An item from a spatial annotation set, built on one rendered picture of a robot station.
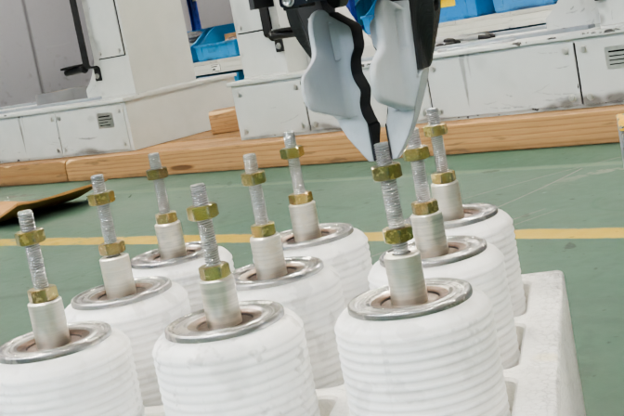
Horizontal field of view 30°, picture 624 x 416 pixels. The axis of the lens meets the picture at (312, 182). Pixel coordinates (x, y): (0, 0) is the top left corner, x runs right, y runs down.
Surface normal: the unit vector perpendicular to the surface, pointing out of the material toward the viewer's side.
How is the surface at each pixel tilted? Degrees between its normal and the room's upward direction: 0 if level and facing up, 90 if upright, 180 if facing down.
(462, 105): 90
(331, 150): 90
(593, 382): 0
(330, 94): 89
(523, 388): 0
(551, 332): 0
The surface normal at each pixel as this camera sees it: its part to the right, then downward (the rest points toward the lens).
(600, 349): -0.18, -0.97
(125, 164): -0.64, 0.22
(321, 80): 0.84, -0.11
